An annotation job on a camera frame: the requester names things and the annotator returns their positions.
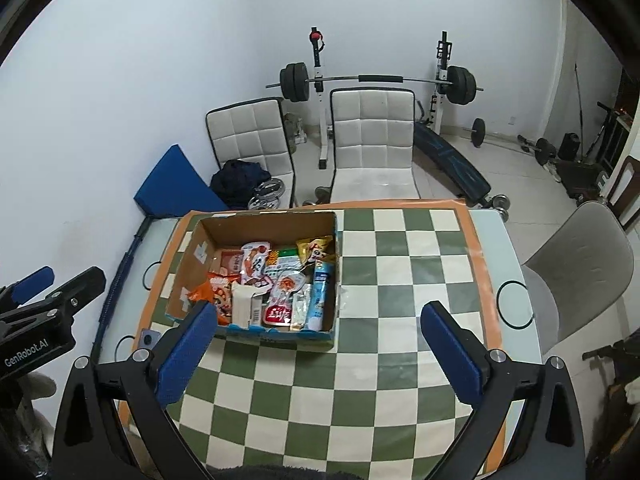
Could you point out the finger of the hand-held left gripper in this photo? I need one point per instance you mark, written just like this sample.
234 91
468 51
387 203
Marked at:
32 280
75 287

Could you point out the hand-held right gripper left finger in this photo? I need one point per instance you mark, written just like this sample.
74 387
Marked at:
187 355

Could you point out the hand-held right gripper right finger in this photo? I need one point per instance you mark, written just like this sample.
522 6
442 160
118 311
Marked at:
452 355

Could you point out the plain orange snack bag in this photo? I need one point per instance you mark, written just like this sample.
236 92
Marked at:
200 292

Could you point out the orange snack bag panda print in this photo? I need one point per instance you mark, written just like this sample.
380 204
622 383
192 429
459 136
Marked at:
222 292

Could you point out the dark red snack packet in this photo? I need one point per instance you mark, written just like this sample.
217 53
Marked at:
230 260

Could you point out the red and white snack packet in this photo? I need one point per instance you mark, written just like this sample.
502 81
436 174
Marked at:
255 260

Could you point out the clear white snack packet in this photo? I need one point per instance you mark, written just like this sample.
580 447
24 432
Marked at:
300 305

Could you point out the white and orange snack packet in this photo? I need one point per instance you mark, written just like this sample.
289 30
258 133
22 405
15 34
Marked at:
287 282

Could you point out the cardboard box with blue print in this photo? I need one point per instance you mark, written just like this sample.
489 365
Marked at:
220 230

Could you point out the green and white snack packet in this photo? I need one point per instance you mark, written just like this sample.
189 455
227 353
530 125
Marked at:
285 257

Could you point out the long light blue snack packet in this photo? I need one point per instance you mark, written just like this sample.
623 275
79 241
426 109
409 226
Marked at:
320 295

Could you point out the yellow snack packet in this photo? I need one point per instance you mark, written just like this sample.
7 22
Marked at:
315 247

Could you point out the small blue card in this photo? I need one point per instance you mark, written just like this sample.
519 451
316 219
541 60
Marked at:
148 338

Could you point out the long black exercise bar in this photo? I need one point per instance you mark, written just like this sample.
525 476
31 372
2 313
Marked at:
117 280

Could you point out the green white checkered tablecloth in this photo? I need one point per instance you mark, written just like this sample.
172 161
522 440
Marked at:
390 280

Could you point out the blue foam mat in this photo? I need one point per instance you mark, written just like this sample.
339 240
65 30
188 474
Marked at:
170 180

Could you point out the grey chair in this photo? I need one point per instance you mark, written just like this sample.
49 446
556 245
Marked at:
585 255

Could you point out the black scooter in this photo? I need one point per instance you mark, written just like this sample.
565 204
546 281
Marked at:
617 375

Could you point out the dark blue clothing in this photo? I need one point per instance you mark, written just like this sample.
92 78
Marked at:
237 180

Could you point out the black blue weight bench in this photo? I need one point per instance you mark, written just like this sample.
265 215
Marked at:
450 160

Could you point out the small bar with plate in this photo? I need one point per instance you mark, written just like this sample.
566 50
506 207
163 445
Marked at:
478 132

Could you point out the black dumbbells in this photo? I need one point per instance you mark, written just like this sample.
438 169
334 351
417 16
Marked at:
542 149

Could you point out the white padded chair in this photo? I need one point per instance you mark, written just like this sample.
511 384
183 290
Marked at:
245 135
372 135

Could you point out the black speaker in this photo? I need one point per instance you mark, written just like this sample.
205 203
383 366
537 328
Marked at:
569 146

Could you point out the wooden chair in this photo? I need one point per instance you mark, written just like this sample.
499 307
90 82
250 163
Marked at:
625 185

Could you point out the black barbell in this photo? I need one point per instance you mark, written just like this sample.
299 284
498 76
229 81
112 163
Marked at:
380 78

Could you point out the white barbell rack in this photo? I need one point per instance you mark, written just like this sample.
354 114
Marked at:
316 67

